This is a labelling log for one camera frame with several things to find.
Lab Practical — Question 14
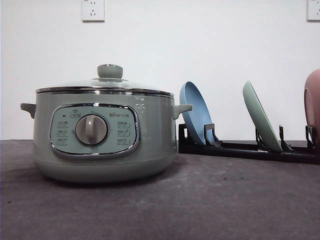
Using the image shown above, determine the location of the glass lid with green knob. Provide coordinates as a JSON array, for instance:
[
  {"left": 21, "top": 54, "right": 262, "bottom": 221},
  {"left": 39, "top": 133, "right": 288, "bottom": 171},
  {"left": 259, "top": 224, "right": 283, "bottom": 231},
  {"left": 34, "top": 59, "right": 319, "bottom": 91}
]
[{"left": 35, "top": 64, "right": 174, "bottom": 97}]

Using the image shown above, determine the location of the green plate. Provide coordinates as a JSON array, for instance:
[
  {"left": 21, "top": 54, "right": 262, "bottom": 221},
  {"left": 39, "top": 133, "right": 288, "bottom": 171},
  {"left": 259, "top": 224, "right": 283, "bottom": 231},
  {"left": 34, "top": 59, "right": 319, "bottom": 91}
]
[{"left": 242, "top": 81, "right": 283, "bottom": 152}]

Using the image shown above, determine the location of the blue plate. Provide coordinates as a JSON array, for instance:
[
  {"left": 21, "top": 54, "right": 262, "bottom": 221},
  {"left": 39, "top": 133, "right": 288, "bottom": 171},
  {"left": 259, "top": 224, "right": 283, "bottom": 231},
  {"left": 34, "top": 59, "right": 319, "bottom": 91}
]
[{"left": 179, "top": 81, "right": 214, "bottom": 144}]

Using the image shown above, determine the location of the green electric steamer pot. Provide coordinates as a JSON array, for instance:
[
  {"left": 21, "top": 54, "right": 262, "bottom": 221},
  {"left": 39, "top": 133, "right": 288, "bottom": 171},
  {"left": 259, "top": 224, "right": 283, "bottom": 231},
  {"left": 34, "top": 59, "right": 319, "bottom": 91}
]
[{"left": 20, "top": 90, "right": 193, "bottom": 183}]

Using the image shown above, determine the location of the grey table mat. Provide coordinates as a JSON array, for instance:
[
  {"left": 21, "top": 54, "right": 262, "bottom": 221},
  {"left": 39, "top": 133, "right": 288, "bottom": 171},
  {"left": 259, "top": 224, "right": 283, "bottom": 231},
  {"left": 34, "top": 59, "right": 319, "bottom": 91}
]
[{"left": 0, "top": 139, "right": 320, "bottom": 240}]

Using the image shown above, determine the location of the pink bowl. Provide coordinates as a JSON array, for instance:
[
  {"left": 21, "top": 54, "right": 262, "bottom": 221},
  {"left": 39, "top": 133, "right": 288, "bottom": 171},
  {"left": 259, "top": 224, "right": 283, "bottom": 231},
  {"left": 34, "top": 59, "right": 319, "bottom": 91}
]
[{"left": 303, "top": 69, "right": 320, "bottom": 136}]

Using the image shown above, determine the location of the black dish rack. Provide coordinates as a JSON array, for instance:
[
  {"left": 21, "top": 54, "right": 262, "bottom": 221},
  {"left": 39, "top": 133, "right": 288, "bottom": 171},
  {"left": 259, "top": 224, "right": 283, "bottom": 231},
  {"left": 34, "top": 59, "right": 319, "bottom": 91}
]
[{"left": 178, "top": 123, "right": 320, "bottom": 165}]

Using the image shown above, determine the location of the white wall socket left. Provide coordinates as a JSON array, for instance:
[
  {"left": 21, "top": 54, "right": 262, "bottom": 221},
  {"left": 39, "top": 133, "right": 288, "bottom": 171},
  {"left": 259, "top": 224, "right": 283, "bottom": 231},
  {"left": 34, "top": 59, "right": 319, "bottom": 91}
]
[{"left": 81, "top": 19, "right": 105, "bottom": 23}]

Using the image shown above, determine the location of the white wall socket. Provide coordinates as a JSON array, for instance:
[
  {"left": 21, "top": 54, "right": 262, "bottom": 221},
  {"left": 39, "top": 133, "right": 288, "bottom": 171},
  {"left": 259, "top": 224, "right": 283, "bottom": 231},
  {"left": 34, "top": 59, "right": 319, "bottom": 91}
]
[
  {"left": 81, "top": 19, "right": 105, "bottom": 23},
  {"left": 304, "top": 0, "right": 320, "bottom": 24}
]

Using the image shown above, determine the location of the white wall socket right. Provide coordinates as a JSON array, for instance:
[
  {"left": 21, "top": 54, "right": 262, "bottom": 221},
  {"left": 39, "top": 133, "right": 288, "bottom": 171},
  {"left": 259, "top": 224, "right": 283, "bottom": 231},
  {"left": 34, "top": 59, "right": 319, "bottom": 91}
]
[{"left": 304, "top": 0, "right": 320, "bottom": 24}]

